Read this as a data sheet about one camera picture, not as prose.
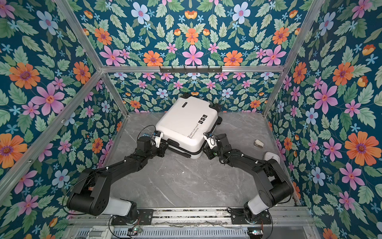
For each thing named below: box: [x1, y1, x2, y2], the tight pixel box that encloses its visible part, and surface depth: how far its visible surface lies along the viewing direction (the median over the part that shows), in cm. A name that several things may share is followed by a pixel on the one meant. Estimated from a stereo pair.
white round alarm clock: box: [263, 151, 281, 164], surface depth 95 cm
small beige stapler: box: [254, 139, 265, 149], surface depth 100 cm
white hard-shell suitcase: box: [154, 93, 223, 160], surface depth 89 cm
